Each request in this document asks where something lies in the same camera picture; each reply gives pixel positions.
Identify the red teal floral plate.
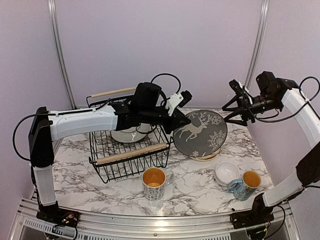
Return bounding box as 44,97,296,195
110,123,151,144

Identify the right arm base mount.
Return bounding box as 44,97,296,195
230,209,275,229

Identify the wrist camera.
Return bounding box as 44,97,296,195
164,90,193,117
229,79,250,97

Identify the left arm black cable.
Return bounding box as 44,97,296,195
12,72,182,162

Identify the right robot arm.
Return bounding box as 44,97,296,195
222,71,320,224

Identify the cream gold rimmed plate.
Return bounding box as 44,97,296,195
190,148,221,162

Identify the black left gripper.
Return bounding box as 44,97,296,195
140,105,191,133

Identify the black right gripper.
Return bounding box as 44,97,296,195
223,92,281,126

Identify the grey reindeer plate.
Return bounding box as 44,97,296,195
173,109,228,159

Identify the right aluminium frame post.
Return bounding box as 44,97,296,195
244,0,270,89

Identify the blue mug yellow inside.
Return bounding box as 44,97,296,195
227,170,262,201

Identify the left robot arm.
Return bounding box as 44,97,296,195
28,82,192,223

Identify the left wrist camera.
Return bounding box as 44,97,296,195
164,90,193,117

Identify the white bowl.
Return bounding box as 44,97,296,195
214,161,240,187

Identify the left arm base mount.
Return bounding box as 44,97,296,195
36,208,80,228

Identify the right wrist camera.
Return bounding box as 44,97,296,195
229,79,250,97

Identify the aluminium frame post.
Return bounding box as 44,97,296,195
244,0,270,89
48,0,77,110

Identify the black wire dish rack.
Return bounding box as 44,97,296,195
85,86,175,184

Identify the patterned mug yellow inside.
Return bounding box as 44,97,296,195
141,167,175,201

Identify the front aluminium rail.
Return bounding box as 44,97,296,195
7,204,301,240

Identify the left aluminium frame post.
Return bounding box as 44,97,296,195
48,0,77,110

